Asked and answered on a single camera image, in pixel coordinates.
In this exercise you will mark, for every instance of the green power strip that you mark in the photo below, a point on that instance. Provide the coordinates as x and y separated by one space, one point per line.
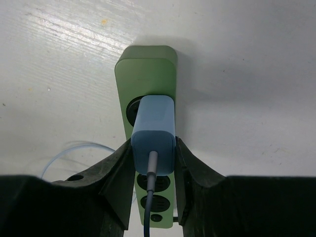
142 71

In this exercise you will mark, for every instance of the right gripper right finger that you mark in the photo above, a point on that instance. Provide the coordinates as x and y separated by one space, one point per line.
212 205

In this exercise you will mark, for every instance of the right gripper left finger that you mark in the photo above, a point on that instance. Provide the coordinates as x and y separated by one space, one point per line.
93 203

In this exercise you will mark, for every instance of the blue USB charger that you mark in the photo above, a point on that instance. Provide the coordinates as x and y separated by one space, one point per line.
154 130

